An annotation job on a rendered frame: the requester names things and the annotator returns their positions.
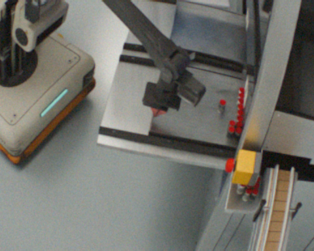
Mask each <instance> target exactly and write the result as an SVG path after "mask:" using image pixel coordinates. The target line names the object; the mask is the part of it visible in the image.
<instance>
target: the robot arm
mask: <svg viewBox="0 0 314 251"><path fill-rule="evenodd" d="M101 1H103V2H104V4H105V5H106V6H107V7H108V8H109V9H110V10H111V11H112V12H113V13H114V14H115V15H116V17H117V18H119V19H120V20H121V22H122V23H123V24H124V25H125V26H126V27H127V28H128V29H129V30H130V31H131V32H132V33H133V35H135V36H136V38H137V39H139V41H140V42H141V43H142V44H143V46H144V47H145V48H146V50H147V52H148V53H149V56H150V57H151V58H152V60H153V61H154V62H155V66H156V67H157V68H158V69H159V70H160V76H159V79H158V81H157V84H156V83H153V82H147V85H146V88H145V94H144V97H143V99H142V101H143V103H142V105H144V106H147V107H150V109H151V111H152V112H153V114H154V117H157V116H159V115H161V114H166V113H167V110H168V108H172V109H176V110H177V111H178V110H179V107H180V104H181V98H183V99H184V100H185V101H186V102H187V103H189V104H191V105H192V106H193V107H196V106H197V105H198V103H199V102H200V101H201V100H202V98H203V96H204V95H205V93H206V91H207V90H206V89H205V86H204V85H203V84H202V83H201V82H199V81H198V80H196V79H195V78H194V77H193V74H192V73H191V72H190V71H188V70H187V69H186V68H187V67H188V66H189V65H190V64H191V58H190V57H189V53H188V52H187V51H186V50H184V49H183V48H181V46H177V45H176V44H175V43H174V42H173V41H172V40H171V39H169V38H167V37H166V36H165V35H164V34H163V33H162V32H161V31H160V30H159V29H158V28H157V27H156V26H155V25H154V24H153V23H152V22H151V21H150V20H149V19H148V18H147V17H146V16H145V14H144V13H142V11H141V10H139V8H137V7H136V5H135V4H134V3H132V1H131V0H101Z"/></svg>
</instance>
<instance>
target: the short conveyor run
mask: <svg viewBox="0 0 314 251"><path fill-rule="evenodd" d="M278 166H279V165H276V166H275V168H274V169H272V168H269V167H267V168H266V170H265V172H264V176H263V177H262V187H261V193H260V199H259V203H258V209H257V211H256V212H255V214H254V216H253V226H252V229H251V236H250V238H249V243H248V248H247V251H285V248H286V245H287V240H288V233H289V231H290V223H291V221H292V220H293V219H294V217H295V215H296V213H297V212H298V209H300V208H301V207H302V203H301V202H298V204H297V205H296V207H295V209H294V208H293V206H294V199H295V194H296V183H297V179H298V172H294V168H292V169H291V172H290V171H283V170H278Z"/></svg>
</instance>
